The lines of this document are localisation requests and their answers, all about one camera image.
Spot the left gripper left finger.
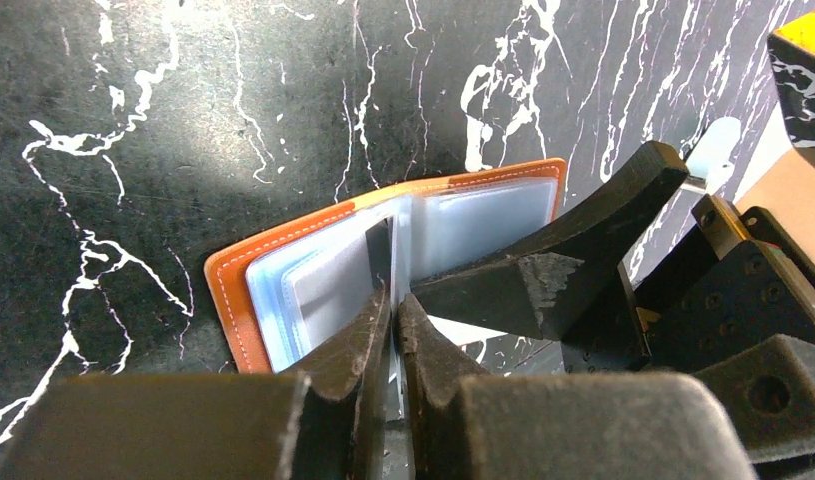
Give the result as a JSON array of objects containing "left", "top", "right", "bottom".
[{"left": 0, "top": 288, "right": 391, "bottom": 479}]

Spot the brown leather card holder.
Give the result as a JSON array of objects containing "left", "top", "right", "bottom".
[{"left": 204, "top": 158, "right": 567, "bottom": 373}]

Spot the orange three-compartment bin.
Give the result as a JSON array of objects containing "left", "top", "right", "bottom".
[{"left": 767, "top": 10, "right": 815, "bottom": 63}]

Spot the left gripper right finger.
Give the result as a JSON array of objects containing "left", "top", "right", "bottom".
[{"left": 398, "top": 296, "right": 756, "bottom": 479}]

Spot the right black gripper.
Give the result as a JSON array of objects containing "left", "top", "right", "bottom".
[{"left": 410, "top": 140, "right": 815, "bottom": 465}]

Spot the black VIP credit card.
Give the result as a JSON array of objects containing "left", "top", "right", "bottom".
[{"left": 365, "top": 219, "right": 392, "bottom": 290}]

